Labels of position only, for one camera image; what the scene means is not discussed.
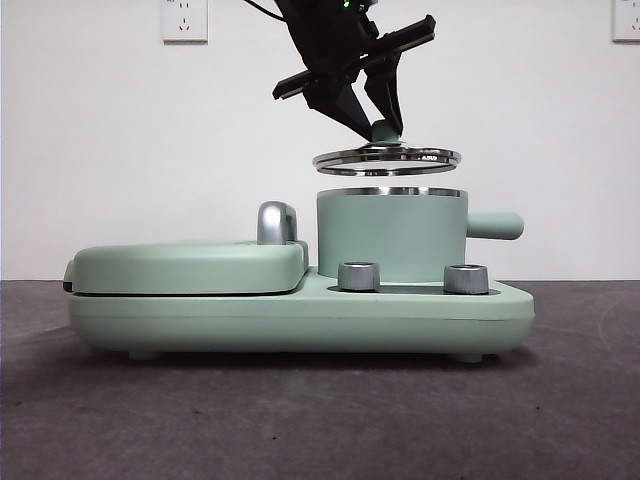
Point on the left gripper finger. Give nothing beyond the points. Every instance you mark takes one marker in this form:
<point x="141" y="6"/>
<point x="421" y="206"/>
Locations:
<point x="387" y="95"/>
<point x="340" y="105"/>

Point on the glass pot lid green knob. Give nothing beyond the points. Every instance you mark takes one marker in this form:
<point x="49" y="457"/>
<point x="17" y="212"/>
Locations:
<point x="385" y="132"/>

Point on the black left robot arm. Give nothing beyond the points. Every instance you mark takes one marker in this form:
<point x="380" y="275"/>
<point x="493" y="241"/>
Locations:
<point x="320" y="40"/>

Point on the mint green steamer pot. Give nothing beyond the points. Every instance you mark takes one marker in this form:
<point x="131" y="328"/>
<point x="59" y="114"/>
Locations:
<point x="395" y="230"/>

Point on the silver control knob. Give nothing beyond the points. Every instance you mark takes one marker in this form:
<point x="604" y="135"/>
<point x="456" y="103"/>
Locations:
<point x="358" y="277"/>
<point x="465" y="280"/>

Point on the mint green hinged griddle cover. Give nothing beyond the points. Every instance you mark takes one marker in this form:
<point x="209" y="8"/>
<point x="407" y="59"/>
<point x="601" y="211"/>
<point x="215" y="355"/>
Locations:
<point x="190" y="267"/>

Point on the mint green breakfast machine base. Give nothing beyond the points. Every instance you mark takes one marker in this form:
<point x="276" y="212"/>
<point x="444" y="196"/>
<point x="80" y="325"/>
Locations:
<point x="210" y="322"/>

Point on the white wall socket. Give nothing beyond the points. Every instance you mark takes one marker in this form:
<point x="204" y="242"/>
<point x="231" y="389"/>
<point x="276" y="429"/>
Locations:
<point x="627" y="20"/>
<point x="185" y="22"/>

